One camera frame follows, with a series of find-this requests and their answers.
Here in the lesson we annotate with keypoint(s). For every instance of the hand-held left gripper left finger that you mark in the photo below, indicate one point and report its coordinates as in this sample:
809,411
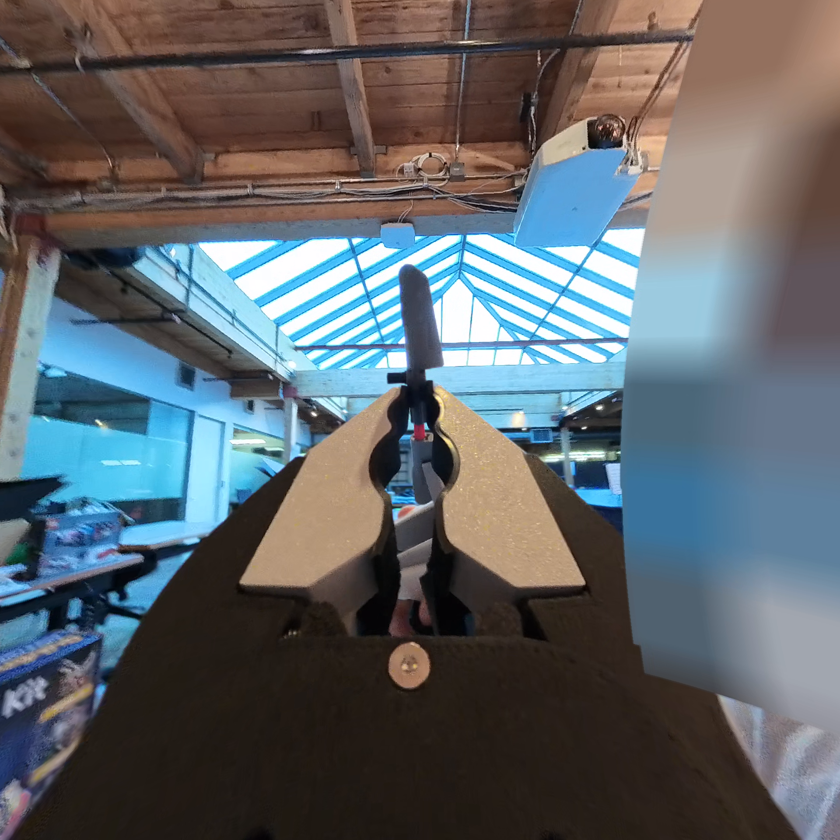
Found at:
315,512

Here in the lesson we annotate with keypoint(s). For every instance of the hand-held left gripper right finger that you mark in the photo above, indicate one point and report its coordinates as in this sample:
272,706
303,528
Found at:
512,512

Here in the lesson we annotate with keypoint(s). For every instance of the white table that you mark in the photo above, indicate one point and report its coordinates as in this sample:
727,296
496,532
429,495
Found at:
170,533

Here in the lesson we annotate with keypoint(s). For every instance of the red skylight tie rod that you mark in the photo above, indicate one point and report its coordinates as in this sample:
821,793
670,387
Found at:
525,342

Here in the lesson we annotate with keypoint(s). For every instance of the dark work table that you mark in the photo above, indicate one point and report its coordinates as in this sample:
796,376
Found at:
65,577

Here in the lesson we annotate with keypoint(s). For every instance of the white ceiling box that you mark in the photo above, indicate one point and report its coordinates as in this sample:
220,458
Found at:
397,235

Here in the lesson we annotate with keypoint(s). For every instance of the black angular object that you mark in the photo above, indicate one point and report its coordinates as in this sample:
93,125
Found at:
26,499

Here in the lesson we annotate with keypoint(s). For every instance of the white ceiling projector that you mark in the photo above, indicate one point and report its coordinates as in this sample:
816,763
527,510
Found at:
564,190

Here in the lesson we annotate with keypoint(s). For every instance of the blue printed toy box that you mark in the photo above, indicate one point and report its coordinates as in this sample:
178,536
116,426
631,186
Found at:
46,709

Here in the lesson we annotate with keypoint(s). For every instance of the grey junction box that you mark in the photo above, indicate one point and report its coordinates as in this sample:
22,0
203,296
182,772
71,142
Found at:
457,172

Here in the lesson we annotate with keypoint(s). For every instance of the person's white clothing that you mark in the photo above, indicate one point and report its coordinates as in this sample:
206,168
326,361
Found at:
787,774

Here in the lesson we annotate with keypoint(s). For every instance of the black ceiling pipe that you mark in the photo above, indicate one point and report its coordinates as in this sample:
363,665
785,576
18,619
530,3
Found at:
262,58

